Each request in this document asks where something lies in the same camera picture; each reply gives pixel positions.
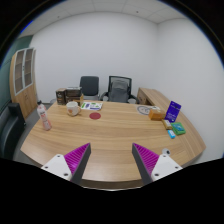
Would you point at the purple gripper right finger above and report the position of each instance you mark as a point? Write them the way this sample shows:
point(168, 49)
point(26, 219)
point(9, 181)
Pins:
point(152, 166)

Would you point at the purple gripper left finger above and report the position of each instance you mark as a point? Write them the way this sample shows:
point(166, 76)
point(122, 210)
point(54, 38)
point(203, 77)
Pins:
point(70, 166)

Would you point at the clear plastic water bottle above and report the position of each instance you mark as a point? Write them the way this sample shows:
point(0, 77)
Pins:
point(42, 112)

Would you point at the small white round object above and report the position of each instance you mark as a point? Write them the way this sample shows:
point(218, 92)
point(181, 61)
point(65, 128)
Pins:
point(166, 151)

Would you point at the small blue box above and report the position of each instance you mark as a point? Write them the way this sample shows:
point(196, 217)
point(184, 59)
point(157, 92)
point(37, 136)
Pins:
point(171, 134)

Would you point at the small yellow box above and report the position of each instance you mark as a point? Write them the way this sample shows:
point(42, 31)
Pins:
point(167, 124)

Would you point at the green box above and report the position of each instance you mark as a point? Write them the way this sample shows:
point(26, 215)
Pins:
point(178, 128)

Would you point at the red round coaster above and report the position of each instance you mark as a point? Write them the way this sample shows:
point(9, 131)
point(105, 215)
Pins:
point(95, 115)

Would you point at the round white plate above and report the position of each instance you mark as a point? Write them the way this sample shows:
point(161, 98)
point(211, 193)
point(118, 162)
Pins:
point(144, 110)

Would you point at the white ceramic mug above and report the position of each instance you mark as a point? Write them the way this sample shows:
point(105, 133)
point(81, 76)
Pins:
point(73, 108)

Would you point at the purple standing card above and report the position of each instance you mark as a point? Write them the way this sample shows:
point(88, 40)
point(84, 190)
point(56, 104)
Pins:
point(172, 111)

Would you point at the white printed leaflet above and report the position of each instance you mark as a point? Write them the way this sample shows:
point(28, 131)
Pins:
point(91, 106)

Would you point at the wooden side desk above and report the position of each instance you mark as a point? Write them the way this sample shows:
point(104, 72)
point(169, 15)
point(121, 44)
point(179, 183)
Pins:
point(153, 97)

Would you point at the stacked brown boxes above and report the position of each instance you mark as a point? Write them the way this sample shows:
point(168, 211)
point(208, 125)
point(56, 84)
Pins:
point(74, 94)

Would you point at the dark brown box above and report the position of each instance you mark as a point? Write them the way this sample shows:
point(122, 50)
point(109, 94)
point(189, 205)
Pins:
point(61, 96)

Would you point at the black leather sofa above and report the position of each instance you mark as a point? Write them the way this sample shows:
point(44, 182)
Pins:
point(12, 125)

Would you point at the grey office chair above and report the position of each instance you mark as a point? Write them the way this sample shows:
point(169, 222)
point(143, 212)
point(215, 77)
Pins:
point(90, 87)

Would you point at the black mesh office chair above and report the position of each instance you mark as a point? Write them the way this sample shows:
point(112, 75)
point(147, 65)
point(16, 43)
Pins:
point(119, 90)

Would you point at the wooden glass-door cabinet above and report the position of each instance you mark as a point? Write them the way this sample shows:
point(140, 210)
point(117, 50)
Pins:
point(22, 80)

